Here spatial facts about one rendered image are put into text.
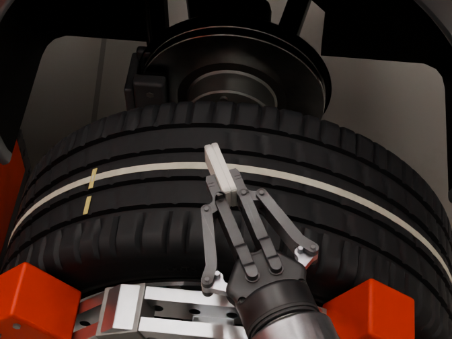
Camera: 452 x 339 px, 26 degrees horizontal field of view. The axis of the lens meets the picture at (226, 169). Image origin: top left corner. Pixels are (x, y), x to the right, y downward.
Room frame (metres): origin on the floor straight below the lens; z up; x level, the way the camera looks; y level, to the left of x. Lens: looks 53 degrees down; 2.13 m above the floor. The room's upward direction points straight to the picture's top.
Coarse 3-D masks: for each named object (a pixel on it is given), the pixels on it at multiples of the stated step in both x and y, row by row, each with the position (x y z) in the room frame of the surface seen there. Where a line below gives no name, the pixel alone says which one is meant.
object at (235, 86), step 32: (192, 32) 1.14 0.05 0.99; (224, 32) 1.12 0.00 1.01; (256, 32) 1.13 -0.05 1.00; (160, 64) 1.13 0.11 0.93; (192, 64) 1.12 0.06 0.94; (224, 64) 1.11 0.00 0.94; (256, 64) 1.11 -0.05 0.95; (288, 64) 1.10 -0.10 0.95; (192, 96) 1.09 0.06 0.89; (224, 96) 1.07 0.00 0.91; (256, 96) 1.07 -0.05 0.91; (288, 96) 1.10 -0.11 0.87; (320, 96) 1.10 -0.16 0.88
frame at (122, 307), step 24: (120, 288) 0.59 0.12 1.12; (144, 288) 0.58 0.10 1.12; (168, 288) 0.59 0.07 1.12; (96, 312) 0.58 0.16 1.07; (120, 312) 0.55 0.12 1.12; (144, 312) 0.56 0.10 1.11; (168, 312) 0.57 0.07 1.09; (192, 312) 0.57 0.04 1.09; (216, 312) 0.56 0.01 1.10; (72, 336) 0.55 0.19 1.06; (96, 336) 0.53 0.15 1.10; (120, 336) 0.53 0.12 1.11; (144, 336) 0.53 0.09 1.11; (168, 336) 0.53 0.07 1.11; (192, 336) 0.52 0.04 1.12; (216, 336) 0.52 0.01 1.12; (240, 336) 0.52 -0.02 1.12
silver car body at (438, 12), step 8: (0, 0) 1.04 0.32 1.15; (424, 0) 0.98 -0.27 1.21; (432, 0) 0.98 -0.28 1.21; (440, 0) 0.98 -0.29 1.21; (448, 0) 0.98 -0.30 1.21; (432, 8) 0.98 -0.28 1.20; (440, 8) 0.98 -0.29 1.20; (448, 8) 0.98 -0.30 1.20; (168, 16) 1.38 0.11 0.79; (440, 16) 0.98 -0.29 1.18; (448, 16) 0.98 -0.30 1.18; (168, 24) 1.38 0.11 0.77; (448, 24) 0.98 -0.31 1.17
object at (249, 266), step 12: (216, 192) 0.60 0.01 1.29; (216, 204) 0.60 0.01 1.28; (228, 204) 0.59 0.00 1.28; (228, 216) 0.58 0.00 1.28; (228, 228) 0.56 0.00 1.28; (228, 240) 0.56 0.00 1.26; (240, 240) 0.55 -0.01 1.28; (240, 252) 0.53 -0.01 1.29; (252, 264) 0.51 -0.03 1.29; (252, 276) 0.50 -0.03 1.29
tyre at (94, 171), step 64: (128, 128) 0.80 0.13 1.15; (192, 128) 0.79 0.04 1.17; (256, 128) 0.78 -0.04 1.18; (320, 128) 0.80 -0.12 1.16; (64, 192) 0.74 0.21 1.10; (128, 192) 0.70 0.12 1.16; (192, 192) 0.68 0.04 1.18; (320, 192) 0.70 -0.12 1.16; (384, 192) 0.73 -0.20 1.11; (64, 256) 0.63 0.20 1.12; (128, 256) 0.61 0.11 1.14; (192, 256) 0.61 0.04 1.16; (320, 256) 0.61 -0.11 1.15; (384, 256) 0.64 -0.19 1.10; (448, 256) 0.72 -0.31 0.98; (448, 320) 0.61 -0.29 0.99
